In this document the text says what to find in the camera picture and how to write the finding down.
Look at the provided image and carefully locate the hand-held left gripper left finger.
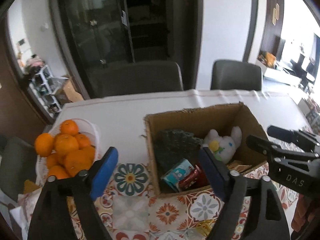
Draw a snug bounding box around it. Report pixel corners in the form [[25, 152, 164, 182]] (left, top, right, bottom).
[[27, 146, 119, 240]]

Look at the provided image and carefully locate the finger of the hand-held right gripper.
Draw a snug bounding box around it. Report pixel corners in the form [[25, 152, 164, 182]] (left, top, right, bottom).
[[246, 135, 288, 159], [267, 125, 320, 153]]

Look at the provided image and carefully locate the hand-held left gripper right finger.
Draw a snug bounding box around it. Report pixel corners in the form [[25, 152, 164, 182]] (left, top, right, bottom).
[[197, 146, 292, 240]]

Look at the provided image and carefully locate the red small packet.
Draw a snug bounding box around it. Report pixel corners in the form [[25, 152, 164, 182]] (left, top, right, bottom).
[[178, 165, 209, 190]]

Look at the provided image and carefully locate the white plush toy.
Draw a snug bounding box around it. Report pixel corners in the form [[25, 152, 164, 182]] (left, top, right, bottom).
[[201, 126, 243, 164]]

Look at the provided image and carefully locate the teal small packet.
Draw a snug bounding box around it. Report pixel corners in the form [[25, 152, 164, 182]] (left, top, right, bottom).
[[161, 159, 195, 192]]

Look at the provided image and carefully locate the dark green scrubber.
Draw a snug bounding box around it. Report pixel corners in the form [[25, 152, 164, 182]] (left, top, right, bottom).
[[153, 129, 203, 178]]

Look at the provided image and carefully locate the brown cardboard box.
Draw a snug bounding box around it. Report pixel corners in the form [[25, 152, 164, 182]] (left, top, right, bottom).
[[143, 102, 269, 198]]

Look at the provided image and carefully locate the gold foil packet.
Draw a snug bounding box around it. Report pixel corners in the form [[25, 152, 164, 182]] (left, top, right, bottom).
[[195, 219, 218, 238]]

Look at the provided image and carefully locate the person's right hand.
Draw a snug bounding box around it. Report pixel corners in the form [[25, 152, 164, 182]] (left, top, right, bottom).
[[291, 194, 320, 230]]

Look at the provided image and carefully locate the white fruit basket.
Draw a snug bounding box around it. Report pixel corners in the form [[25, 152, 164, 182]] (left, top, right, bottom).
[[35, 119, 100, 183]]

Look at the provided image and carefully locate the pile of oranges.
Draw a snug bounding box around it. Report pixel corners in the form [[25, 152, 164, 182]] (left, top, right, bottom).
[[34, 120, 97, 179]]

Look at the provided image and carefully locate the colourful tile-pattern table runner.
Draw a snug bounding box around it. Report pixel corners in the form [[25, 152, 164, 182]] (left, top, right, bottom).
[[17, 160, 300, 240]]

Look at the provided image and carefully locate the white low cabinet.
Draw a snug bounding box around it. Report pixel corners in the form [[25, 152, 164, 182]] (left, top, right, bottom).
[[256, 60, 303, 88]]

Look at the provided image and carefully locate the grey dining chair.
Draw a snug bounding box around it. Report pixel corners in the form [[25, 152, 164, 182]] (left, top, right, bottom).
[[0, 137, 38, 195], [94, 61, 184, 98], [210, 59, 263, 91]]

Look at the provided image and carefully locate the yellow bag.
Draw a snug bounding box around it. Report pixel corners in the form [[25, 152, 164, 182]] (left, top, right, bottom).
[[265, 52, 277, 67]]

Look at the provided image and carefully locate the small brown carton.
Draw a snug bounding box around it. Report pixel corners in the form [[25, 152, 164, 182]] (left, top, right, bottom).
[[56, 76, 84, 104]]

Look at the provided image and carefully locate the white shoe rack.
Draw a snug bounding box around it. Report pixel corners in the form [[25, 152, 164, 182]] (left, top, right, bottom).
[[29, 65, 63, 118]]

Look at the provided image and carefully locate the dark interior door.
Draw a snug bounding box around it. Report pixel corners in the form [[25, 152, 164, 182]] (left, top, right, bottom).
[[242, 0, 259, 63]]

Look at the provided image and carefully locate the brown wooden door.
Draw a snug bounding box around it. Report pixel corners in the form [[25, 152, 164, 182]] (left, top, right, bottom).
[[0, 25, 50, 140]]

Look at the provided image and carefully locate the dark glass sliding door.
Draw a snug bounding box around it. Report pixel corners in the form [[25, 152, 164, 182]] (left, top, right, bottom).
[[47, 0, 204, 99]]

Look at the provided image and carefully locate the dark slatted wall panel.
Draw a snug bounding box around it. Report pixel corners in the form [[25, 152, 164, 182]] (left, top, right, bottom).
[[259, 0, 285, 55]]

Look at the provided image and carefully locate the gold wall ornament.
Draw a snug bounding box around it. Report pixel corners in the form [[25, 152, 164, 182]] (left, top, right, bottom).
[[272, 3, 280, 26]]

